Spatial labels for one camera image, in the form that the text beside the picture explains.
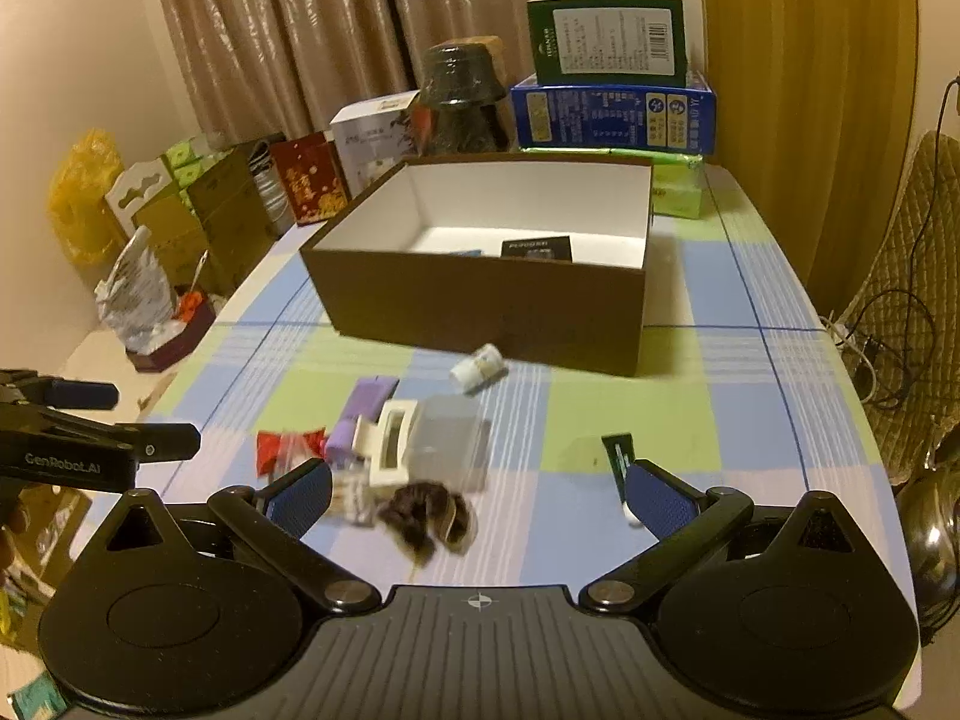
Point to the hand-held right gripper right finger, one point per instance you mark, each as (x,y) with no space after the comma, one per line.
(660,501)

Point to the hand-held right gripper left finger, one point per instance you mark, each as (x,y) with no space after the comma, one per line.
(298,495)

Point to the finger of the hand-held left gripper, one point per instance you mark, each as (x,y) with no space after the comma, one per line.
(161,441)
(79,395)

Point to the red snack packet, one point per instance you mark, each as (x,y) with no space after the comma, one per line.
(285,450)

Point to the small clear plastic packet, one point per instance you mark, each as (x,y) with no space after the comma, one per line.
(352,496)

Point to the dark green tube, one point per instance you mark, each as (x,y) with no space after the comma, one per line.
(619,457)

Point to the purple tube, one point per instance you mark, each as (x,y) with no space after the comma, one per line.
(365,403)

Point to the brown hair scrunchie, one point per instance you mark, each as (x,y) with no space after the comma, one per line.
(424,521)

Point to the white case with clear lid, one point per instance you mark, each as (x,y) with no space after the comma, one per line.
(420,442)

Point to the brown cardboard storage box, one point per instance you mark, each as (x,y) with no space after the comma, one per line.
(480,307)

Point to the desktop with checked tablecloth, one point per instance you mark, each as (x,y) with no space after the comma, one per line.
(675,405)

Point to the person's left hand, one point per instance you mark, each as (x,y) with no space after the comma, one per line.
(5,549)

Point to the cardboard box with clutter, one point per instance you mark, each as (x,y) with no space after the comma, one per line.
(45,532)

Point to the dark red box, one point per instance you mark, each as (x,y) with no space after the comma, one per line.
(172,345)

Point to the white plastic bag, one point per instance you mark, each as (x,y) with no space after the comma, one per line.
(135,292)

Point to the white and gold carton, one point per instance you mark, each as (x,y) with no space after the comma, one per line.
(157,217)

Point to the yellow plastic bag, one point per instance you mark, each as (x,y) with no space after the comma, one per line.
(82,195)

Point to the small white bottle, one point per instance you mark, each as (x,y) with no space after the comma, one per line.
(478,369)

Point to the large brown cardboard box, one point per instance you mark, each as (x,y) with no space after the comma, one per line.
(232,225)

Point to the teal packet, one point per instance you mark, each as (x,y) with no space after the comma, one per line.
(34,699)

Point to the green tissue boxes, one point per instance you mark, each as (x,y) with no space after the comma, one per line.
(191,157)

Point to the shiny metal object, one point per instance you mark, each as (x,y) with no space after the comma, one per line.
(930,532)

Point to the stack of metal bowls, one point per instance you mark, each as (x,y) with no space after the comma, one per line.
(266,180)

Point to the small black packet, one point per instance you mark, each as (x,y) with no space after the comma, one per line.
(536,247)

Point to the small blue item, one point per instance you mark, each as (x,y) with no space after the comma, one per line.
(466,253)

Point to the red and gold box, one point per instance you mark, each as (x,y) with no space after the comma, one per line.
(309,180)

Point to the green tissue pack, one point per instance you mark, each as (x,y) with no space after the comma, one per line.
(679,187)

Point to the quilted beige chair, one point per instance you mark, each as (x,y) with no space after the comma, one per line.
(900,292)

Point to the white printed box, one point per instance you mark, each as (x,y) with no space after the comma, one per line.
(367,142)

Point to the blue printed box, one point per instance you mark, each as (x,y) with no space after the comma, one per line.
(611,116)

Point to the mustard yellow curtain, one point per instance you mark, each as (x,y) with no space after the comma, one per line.
(795,105)

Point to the black flower pot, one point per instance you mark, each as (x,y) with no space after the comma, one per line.
(461,101)

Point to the green printed box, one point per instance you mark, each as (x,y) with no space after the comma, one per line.
(607,41)

